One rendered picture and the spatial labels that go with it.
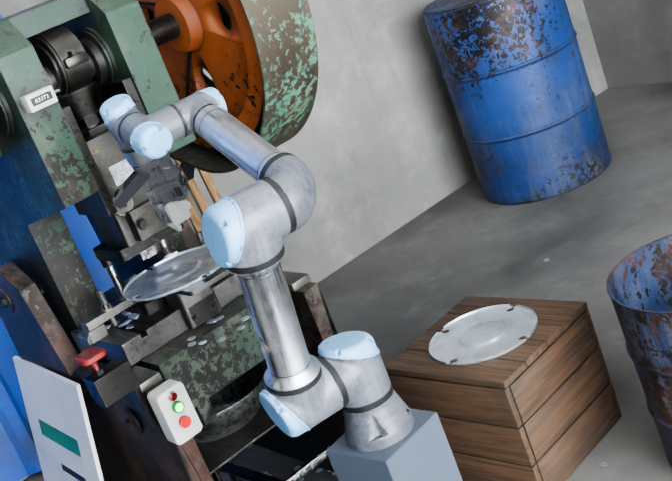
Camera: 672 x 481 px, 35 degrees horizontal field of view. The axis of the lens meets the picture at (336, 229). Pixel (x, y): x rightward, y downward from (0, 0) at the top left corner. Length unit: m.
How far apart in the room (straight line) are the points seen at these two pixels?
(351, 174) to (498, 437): 2.20
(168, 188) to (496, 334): 0.92
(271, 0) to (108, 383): 0.96
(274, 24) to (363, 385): 0.89
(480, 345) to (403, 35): 2.41
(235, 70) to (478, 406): 1.04
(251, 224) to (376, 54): 2.91
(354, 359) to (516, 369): 0.53
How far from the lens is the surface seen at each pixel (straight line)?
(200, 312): 2.68
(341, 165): 4.60
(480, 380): 2.57
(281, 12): 2.55
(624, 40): 5.72
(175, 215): 2.45
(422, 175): 4.90
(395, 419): 2.23
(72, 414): 2.97
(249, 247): 1.91
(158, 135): 2.20
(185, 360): 2.61
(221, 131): 2.16
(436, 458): 2.31
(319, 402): 2.14
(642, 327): 2.41
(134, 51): 2.66
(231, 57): 2.76
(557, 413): 2.70
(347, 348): 2.16
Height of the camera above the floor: 1.55
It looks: 18 degrees down
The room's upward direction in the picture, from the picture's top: 21 degrees counter-clockwise
